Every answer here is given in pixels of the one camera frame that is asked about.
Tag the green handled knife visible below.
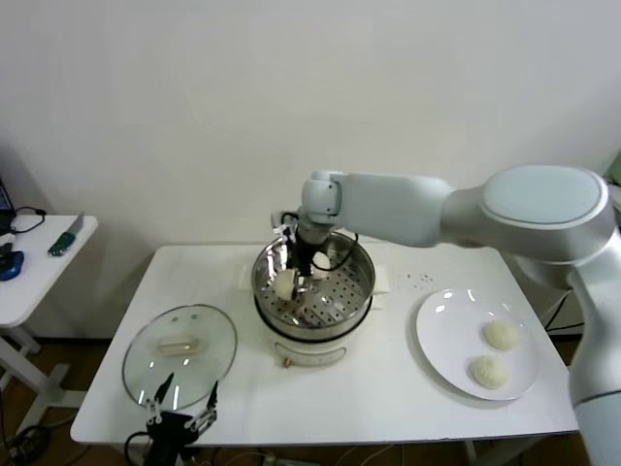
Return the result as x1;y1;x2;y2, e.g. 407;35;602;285
47;212;86;257

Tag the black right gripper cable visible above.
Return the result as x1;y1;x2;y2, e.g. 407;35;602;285
317;231;360;276

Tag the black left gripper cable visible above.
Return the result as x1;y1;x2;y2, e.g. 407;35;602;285
124;431;152;466

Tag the white steamed baozi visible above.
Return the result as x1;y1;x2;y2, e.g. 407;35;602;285
468;354;510;391
311;250;332;282
274;271;298;301
481;319;519;350

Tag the thin black looped cable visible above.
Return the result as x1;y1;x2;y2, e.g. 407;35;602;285
10;207;49;235

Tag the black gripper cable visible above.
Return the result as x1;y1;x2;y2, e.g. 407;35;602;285
124;431;152;466
317;231;360;276

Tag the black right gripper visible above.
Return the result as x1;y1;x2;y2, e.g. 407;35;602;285
289;227;317;302

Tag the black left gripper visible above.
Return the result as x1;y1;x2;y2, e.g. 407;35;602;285
144;372;219;466

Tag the white round plate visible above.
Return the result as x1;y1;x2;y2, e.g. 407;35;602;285
415;288;542;402

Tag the blue computer mouse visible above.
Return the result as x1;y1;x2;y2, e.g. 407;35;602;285
0;248;25;283

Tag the round glass pot lid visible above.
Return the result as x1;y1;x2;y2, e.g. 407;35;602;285
121;304;239;412

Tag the stainless steel steamer basket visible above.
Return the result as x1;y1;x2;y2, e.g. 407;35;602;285
250;228;377;340

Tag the white power strip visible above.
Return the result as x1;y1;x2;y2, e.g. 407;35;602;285
256;449;302;466

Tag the dark laptop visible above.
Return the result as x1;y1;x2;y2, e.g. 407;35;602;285
0;174;16;234

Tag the white side table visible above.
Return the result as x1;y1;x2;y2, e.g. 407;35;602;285
0;215;101;438

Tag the white electric cooking pot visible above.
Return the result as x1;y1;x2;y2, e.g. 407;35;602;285
237;261;392;371

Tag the black power adapter cable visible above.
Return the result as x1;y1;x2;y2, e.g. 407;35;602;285
545;289;586;334

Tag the black floor cable bundle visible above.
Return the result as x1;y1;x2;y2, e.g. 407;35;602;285
0;426;52;462

